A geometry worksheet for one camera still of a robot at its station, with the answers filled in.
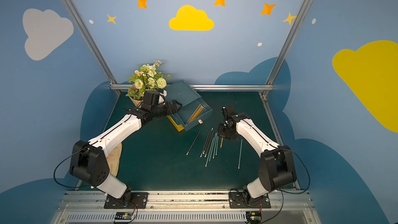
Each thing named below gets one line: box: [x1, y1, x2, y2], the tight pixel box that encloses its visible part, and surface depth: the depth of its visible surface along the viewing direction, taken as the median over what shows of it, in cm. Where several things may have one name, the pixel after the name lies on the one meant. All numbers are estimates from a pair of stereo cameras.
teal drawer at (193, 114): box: [169, 96, 213, 132], surface depth 89 cm
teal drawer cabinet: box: [162, 79, 213, 132], surface depth 92 cm
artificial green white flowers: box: [125, 60, 172, 101], surface depth 91 cm
